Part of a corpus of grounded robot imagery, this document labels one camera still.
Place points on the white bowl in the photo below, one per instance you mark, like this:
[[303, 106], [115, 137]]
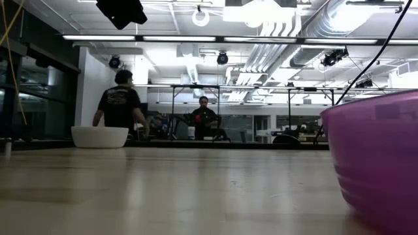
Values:
[[99, 137]]

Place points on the pink plastic bowl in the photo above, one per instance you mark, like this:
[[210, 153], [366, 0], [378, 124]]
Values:
[[375, 156]]

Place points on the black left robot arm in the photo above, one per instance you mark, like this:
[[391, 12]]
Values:
[[122, 13]]

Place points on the person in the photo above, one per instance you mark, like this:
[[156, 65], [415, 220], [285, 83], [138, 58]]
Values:
[[119, 104], [203, 120]]

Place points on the round black spotlight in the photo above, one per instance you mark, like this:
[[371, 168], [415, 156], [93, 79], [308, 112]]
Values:
[[222, 58], [114, 61]]

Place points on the black rounded chair back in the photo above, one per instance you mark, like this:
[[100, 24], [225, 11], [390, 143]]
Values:
[[286, 139]]

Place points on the black overhead light bar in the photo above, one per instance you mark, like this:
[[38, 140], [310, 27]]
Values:
[[179, 38]]

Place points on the black aluminium table frame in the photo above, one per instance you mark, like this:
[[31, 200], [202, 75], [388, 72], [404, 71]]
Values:
[[228, 144]]

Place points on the black metal frame rig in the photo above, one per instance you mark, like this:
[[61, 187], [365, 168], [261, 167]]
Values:
[[173, 111], [289, 111]]

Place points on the black ceiling camera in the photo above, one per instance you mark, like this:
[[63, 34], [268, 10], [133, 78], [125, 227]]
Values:
[[333, 57]]

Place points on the small grey post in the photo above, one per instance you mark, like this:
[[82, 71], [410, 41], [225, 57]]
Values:
[[8, 147]]

